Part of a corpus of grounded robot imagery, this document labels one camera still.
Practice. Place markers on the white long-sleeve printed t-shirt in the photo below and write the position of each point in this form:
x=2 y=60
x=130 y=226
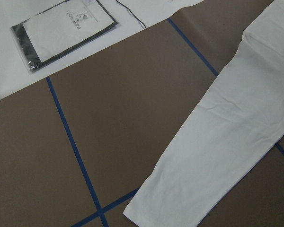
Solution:
x=237 y=121

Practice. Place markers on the brown paper table mat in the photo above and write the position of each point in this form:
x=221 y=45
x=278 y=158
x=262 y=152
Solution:
x=80 y=137

